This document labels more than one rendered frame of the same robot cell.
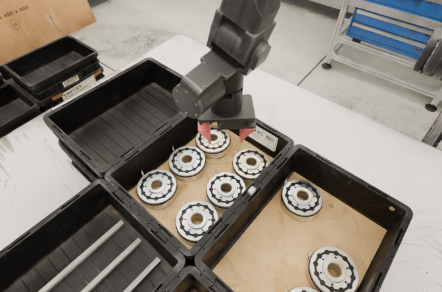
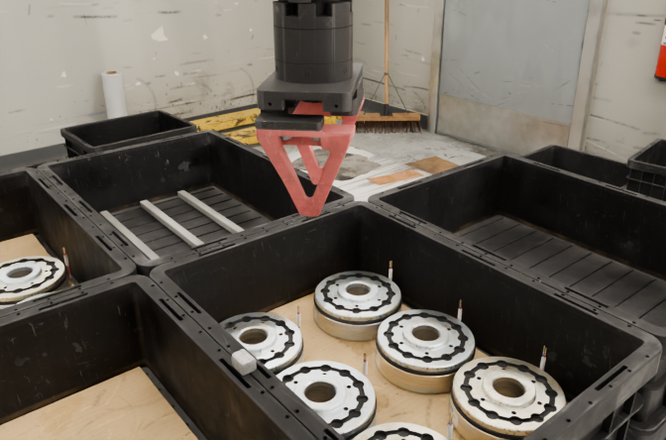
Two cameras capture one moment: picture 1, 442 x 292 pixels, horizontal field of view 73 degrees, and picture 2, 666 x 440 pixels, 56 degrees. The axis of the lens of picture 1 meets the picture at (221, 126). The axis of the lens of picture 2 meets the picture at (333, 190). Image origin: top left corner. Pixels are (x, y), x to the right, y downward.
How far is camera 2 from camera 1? 0.73 m
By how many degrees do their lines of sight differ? 80
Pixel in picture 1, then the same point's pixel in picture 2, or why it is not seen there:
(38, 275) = (249, 219)
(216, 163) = (431, 415)
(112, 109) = (602, 259)
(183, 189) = (354, 350)
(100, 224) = not seen: hidden behind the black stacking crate
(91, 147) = (480, 241)
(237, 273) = (115, 412)
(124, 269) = not seen: hidden behind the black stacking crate
